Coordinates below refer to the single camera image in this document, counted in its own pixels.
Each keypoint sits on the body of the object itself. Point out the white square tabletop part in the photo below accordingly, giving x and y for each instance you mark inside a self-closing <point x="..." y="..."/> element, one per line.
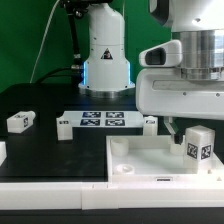
<point x="136" y="159"/>

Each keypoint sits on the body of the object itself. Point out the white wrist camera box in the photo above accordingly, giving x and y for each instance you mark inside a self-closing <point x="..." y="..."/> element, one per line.
<point x="168" y="54"/>

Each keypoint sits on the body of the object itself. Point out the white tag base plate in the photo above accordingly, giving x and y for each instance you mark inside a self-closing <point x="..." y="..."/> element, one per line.
<point x="105" y="119"/>

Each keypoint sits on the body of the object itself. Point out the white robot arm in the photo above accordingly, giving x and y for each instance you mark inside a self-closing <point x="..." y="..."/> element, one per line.
<point x="183" y="77"/>

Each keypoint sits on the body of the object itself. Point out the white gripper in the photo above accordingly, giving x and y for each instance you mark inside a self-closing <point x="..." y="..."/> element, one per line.
<point x="162" y="92"/>

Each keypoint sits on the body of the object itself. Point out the white front fence wall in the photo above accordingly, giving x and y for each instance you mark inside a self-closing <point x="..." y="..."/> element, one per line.
<point x="90" y="196"/>

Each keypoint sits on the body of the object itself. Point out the white left fence wall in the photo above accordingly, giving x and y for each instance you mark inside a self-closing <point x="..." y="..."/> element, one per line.
<point x="3" y="153"/>

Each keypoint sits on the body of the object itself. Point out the white fence wall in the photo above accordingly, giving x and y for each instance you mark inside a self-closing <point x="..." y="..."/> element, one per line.
<point x="3" y="153"/>
<point x="90" y="196"/>

